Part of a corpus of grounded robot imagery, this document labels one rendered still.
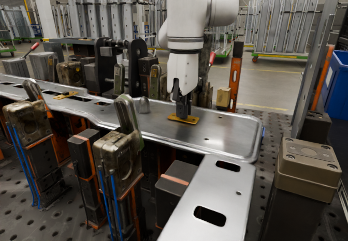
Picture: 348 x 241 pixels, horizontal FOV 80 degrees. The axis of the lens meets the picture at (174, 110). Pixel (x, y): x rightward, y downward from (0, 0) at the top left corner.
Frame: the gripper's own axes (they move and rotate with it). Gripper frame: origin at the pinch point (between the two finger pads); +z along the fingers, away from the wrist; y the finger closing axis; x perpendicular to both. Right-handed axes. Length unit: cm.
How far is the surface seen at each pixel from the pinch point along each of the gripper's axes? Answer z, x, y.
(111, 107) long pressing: 3.2, -24.0, 2.0
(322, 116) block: -4.5, 30.4, 1.3
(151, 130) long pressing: 3.3, -5.0, 8.9
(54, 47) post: -8, -92, -32
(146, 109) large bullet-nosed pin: 1.9, -11.4, 0.9
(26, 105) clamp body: -1.0, -38.4, 18.1
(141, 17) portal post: -30, -384, -559
